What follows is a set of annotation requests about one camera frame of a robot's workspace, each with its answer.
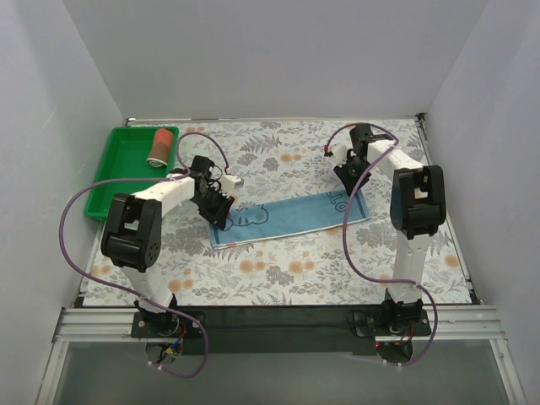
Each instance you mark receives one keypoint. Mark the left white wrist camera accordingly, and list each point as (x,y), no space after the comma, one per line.
(230,184)

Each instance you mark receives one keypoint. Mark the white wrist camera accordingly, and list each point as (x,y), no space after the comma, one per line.
(230,184)
(340,153)

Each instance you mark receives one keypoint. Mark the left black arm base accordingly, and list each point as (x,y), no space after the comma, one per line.
(163,325)

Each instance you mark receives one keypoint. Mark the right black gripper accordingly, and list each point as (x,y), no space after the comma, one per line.
(352,171)

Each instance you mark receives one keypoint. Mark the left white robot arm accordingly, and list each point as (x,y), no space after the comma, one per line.
(133,227)

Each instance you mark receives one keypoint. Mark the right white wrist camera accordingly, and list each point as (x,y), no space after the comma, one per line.
(340,153)

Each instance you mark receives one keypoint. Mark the orange brown bear towel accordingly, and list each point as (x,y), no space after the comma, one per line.
(161,147)

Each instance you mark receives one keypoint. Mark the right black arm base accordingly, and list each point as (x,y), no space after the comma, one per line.
(372,321)

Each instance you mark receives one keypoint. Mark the blue towel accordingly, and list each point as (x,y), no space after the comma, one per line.
(294,216)

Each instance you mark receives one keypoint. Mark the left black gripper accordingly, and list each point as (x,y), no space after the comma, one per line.
(212,198)

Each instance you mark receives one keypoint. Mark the aluminium frame rail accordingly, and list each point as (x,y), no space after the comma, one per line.
(456,322)

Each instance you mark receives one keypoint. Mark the green plastic tray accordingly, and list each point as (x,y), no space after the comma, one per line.
(125,156)

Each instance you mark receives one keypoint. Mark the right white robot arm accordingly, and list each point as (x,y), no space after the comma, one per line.
(417,210)

